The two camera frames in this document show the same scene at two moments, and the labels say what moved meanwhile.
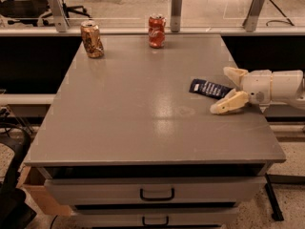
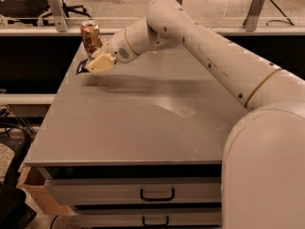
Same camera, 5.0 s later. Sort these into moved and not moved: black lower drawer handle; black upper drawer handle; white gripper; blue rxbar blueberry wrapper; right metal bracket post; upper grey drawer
Moved: blue rxbar blueberry wrapper; white gripper
Not moved: black upper drawer handle; right metal bracket post; upper grey drawer; black lower drawer handle
